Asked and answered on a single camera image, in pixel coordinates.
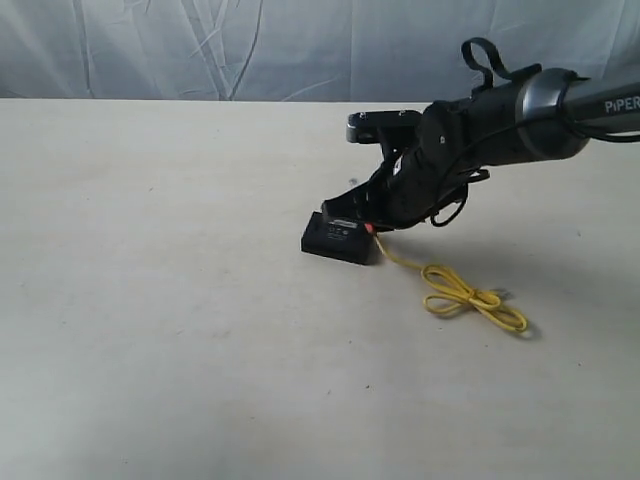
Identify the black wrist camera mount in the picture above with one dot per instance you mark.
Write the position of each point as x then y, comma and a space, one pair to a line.
393, 130

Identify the grey backdrop curtain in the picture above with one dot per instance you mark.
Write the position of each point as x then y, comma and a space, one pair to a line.
334, 51

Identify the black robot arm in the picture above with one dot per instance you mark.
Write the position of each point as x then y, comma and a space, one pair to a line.
548, 116

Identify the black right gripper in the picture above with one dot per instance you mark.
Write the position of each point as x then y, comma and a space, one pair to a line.
416, 187

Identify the black network switch box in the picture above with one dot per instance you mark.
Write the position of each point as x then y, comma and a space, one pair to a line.
337, 239

